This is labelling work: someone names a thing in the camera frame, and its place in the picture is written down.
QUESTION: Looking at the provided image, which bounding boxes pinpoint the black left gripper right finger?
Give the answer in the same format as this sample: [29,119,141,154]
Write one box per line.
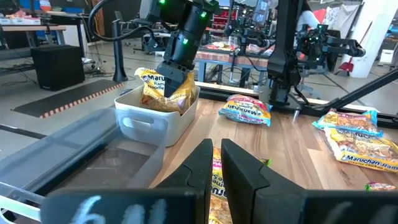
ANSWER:
[221,139,307,224]

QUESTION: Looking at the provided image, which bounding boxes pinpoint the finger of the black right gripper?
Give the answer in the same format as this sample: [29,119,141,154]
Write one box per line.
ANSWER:
[157,60,175,98]
[170,63,189,97]

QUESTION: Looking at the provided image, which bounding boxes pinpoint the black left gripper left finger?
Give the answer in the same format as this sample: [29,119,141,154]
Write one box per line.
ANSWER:
[157,139,214,200]

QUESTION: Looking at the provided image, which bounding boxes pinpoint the yellow Maruchan noodle pack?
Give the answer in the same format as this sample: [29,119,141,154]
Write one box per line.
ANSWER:
[134,67,197,115]
[323,126,398,174]

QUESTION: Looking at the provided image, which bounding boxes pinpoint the light grey plastic bin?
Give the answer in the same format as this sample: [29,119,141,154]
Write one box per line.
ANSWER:
[114,83,201,147]

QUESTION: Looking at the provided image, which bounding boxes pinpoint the blue-edged Maruchan noodle pack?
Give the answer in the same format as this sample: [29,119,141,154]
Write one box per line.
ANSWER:
[218,94,273,127]
[312,108,385,138]

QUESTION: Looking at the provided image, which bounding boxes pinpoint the smoky grey plastic bin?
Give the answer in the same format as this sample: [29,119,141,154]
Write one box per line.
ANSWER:
[0,107,169,200]

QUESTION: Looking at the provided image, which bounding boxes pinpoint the black hazard-striped floor mat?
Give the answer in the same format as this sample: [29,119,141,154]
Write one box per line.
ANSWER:
[11,78,125,119]

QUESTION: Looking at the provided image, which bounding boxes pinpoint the black box speaker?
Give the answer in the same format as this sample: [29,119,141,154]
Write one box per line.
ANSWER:
[30,45,86,92]

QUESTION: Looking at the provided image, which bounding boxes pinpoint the person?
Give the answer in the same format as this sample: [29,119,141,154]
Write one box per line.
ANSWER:
[295,0,321,32]

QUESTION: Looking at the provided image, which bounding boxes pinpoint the wooden desk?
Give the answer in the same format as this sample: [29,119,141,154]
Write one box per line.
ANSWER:
[0,24,68,60]

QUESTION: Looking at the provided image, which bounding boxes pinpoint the red dustpan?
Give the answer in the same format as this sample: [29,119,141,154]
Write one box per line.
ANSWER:
[338,58,355,74]

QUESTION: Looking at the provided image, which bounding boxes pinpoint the grey metal frame table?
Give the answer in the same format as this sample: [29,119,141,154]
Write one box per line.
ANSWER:
[194,49,312,85]

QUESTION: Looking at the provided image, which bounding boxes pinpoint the black post stand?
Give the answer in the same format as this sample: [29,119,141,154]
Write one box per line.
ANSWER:
[111,11,129,83]

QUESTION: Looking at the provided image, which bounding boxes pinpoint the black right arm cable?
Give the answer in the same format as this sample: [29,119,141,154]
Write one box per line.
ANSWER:
[88,0,175,43]

